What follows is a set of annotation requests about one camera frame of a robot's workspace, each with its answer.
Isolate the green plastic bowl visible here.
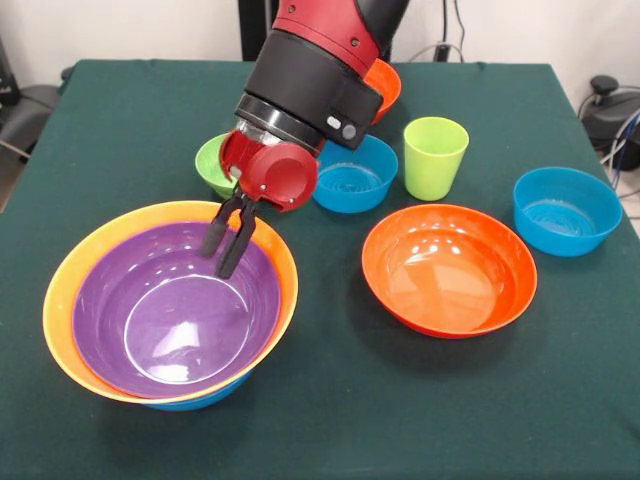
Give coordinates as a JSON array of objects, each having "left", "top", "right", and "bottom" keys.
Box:
[{"left": 194, "top": 133, "right": 239, "bottom": 199}]

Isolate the dark green tablecloth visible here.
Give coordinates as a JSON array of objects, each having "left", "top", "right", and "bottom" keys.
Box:
[{"left": 0, "top": 58, "right": 640, "bottom": 480}]

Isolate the green plastic cup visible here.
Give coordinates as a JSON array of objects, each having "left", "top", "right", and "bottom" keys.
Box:
[{"left": 403, "top": 116, "right": 470, "bottom": 202}]

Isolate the red plastic bowl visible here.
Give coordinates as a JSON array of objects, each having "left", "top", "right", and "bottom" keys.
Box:
[
  {"left": 362, "top": 58, "right": 403, "bottom": 126},
  {"left": 361, "top": 203, "right": 539, "bottom": 340}
]

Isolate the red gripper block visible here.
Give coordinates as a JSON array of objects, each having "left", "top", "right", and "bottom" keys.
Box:
[{"left": 201, "top": 130, "right": 320, "bottom": 280}]

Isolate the large orange plastic bowl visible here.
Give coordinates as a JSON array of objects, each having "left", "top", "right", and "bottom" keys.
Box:
[{"left": 42, "top": 200, "right": 299, "bottom": 405}]

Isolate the wall cable with plug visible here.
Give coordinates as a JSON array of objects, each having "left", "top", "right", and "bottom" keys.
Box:
[{"left": 407, "top": 0, "right": 469, "bottom": 64}]

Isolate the medium blue plastic bowl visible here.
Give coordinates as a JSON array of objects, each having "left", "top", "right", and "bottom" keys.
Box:
[{"left": 144, "top": 372, "right": 251, "bottom": 412}]

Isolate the cable tangle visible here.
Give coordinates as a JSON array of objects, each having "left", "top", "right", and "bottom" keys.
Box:
[{"left": 599, "top": 109, "right": 640, "bottom": 201}]

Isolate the purple plastic bowl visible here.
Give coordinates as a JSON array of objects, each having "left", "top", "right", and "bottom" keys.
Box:
[{"left": 72, "top": 222, "right": 283, "bottom": 400}]

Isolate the small blue plastic bowl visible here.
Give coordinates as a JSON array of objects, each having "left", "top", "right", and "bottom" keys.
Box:
[
  {"left": 512, "top": 166, "right": 624, "bottom": 258},
  {"left": 312, "top": 134, "right": 400, "bottom": 215}
]

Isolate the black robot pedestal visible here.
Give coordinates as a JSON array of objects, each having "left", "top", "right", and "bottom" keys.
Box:
[{"left": 238, "top": 0, "right": 281, "bottom": 64}]

